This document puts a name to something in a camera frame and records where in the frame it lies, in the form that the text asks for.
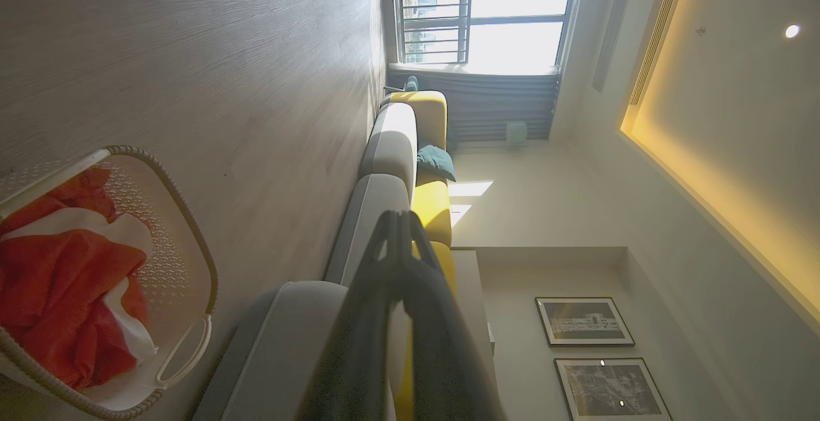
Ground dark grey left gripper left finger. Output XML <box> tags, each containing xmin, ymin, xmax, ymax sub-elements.
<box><xmin>300</xmin><ymin>210</ymin><xmax>404</xmax><ymax>421</ymax></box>

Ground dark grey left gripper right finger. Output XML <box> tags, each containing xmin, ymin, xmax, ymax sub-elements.
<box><xmin>401</xmin><ymin>210</ymin><xmax>505</xmax><ymax>421</ymax></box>

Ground red cloth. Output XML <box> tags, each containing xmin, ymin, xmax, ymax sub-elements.
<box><xmin>0</xmin><ymin>168</ymin><xmax>151</xmax><ymax>391</ymax></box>

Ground grey and yellow sofa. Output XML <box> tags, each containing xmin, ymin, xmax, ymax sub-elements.
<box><xmin>192</xmin><ymin>90</ymin><xmax>459</xmax><ymax>421</ymax></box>

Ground black framed picture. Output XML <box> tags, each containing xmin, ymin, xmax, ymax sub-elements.
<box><xmin>535</xmin><ymin>297</ymin><xmax>636</xmax><ymax>347</ymax></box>
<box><xmin>554</xmin><ymin>358</ymin><xmax>673</xmax><ymax>421</ymax></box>

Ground teal cushion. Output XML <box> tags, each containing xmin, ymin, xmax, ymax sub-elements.
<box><xmin>416</xmin><ymin>144</ymin><xmax>457</xmax><ymax>183</ymax></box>

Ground white perforated laundry basket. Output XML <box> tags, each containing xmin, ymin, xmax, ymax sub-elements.
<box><xmin>0</xmin><ymin>145</ymin><xmax>220</xmax><ymax>421</ymax></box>

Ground grey pleated blind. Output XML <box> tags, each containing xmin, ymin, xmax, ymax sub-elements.
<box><xmin>389</xmin><ymin>65</ymin><xmax>561</xmax><ymax>143</ymax></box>

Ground linear ceiling air vent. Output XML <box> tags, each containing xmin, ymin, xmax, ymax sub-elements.
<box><xmin>628</xmin><ymin>0</ymin><xmax>689</xmax><ymax>108</ymax></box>

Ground metal window guard rail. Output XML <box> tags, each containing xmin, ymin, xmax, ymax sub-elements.
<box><xmin>392</xmin><ymin>0</ymin><xmax>473</xmax><ymax>65</ymax></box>

